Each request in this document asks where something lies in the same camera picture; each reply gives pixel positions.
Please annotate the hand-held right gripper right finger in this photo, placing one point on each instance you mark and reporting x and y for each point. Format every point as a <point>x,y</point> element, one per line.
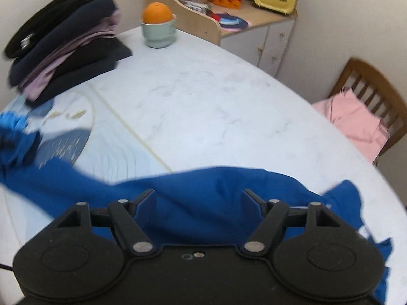
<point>251,205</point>

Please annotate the small printed box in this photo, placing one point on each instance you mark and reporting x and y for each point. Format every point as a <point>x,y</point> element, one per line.
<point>195,5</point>

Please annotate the blue shirt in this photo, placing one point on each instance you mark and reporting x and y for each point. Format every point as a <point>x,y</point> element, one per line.
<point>206,197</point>

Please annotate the white side cabinet wooden top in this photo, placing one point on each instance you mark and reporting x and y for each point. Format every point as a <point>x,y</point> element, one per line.
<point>273,47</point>

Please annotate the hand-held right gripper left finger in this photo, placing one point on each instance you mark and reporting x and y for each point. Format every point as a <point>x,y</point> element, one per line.
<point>147,206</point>

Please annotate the light wooden chair back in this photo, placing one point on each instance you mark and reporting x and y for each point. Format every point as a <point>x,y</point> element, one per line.
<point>197,22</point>

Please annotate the pink garment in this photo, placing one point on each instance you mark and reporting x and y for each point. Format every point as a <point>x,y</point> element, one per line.
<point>349,124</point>

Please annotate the pale green cup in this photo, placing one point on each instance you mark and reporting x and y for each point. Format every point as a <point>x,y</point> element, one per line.
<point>159,36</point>

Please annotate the stack of folded clothes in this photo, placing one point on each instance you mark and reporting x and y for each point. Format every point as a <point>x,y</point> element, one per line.
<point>79,22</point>

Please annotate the orange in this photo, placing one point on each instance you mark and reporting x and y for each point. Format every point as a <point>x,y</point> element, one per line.
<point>157,12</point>

